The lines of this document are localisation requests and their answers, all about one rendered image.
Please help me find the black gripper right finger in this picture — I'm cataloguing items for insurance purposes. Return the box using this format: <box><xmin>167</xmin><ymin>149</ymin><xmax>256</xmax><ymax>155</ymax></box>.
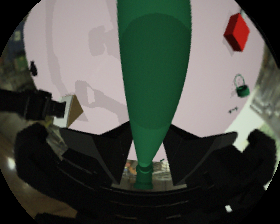
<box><xmin>163</xmin><ymin>123</ymin><xmax>237</xmax><ymax>186</ymax></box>

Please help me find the green cup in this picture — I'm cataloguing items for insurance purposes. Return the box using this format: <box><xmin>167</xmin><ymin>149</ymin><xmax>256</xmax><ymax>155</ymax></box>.
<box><xmin>136</xmin><ymin>163</ymin><xmax>153</xmax><ymax>173</ymax></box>

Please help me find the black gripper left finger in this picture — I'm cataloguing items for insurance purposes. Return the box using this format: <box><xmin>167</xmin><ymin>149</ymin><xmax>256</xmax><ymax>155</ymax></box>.
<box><xmin>59</xmin><ymin>121</ymin><xmax>133</xmax><ymax>185</ymax></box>

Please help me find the red rectangular block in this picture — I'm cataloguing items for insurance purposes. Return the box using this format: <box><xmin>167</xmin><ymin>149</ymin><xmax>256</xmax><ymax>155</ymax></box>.
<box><xmin>222</xmin><ymin>10</ymin><xmax>249</xmax><ymax>52</ymax></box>

